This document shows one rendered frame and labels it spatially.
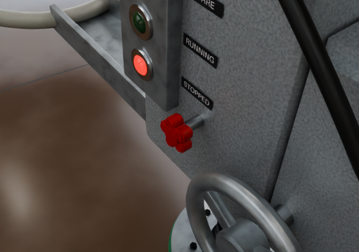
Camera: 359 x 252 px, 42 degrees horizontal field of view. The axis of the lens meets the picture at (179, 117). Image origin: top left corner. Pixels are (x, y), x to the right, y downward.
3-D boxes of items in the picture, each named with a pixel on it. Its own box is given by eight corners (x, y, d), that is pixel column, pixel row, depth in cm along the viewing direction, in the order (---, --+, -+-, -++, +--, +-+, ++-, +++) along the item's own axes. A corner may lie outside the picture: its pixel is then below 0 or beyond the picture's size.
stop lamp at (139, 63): (154, 77, 48) (154, 58, 47) (143, 81, 48) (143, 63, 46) (141, 65, 50) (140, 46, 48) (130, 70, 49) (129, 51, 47)
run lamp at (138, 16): (154, 36, 45) (154, 14, 43) (142, 40, 44) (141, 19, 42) (140, 24, 46) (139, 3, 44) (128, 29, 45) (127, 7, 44)
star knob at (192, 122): (213, 140, 47) (217, 113, 45) (180, 160, 45) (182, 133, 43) (190, 119, 49) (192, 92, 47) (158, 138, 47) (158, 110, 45)
